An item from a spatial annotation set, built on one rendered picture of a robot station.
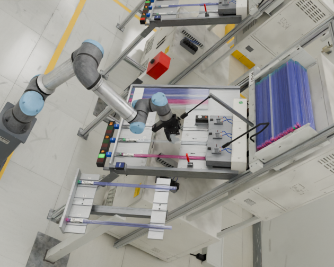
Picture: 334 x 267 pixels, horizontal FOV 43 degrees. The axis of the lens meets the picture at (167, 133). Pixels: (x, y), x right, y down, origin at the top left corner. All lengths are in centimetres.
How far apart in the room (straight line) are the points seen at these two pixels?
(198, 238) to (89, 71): 143
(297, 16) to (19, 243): 247
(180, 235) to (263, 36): 165
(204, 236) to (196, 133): 76
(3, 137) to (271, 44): 212
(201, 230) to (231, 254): 114
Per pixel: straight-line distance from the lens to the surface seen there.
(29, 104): 226
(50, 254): 277
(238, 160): 225
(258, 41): 348
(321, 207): 386
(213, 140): 236
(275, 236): 406
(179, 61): 363
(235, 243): 401
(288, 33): 345
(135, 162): 238
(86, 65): 201
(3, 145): 252
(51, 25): 389
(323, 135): 202
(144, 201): 260
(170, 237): 295
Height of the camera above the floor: 250
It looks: 39 degrees down
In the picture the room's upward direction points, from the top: 54 degrees clockwise
